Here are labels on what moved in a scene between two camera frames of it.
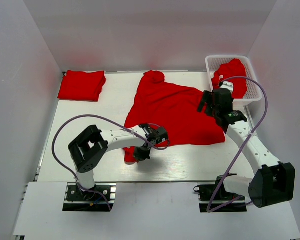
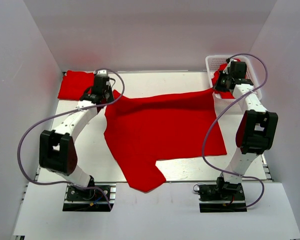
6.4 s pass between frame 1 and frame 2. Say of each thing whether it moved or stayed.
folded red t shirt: stayed
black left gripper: moved
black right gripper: moved
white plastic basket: stayed
